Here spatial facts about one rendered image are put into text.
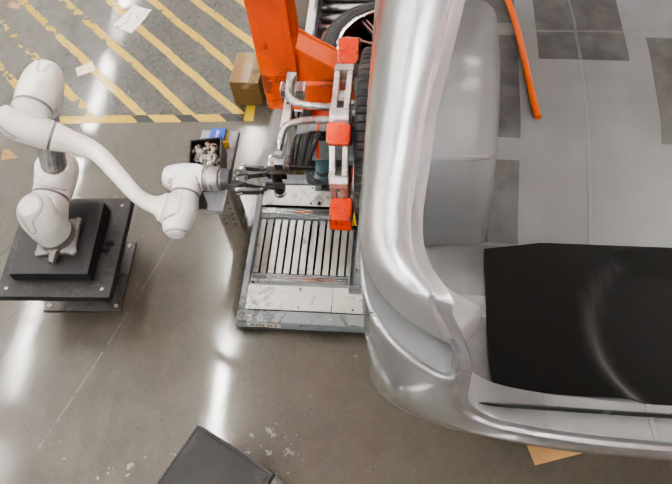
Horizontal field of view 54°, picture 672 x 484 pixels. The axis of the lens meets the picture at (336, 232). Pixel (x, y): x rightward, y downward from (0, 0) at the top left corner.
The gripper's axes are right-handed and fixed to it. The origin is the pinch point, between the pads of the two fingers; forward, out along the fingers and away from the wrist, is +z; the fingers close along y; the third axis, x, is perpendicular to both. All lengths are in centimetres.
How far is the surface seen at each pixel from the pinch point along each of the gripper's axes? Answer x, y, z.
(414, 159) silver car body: 85, 53, 47
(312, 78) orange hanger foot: -13, -62, 5
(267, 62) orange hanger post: -2, -60, -12
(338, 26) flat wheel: -33, -115, 11
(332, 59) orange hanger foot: -7, -67, 14
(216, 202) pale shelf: -38, -14, -33
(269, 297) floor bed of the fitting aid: -75, 11, -13
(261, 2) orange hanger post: 28, -60, -10
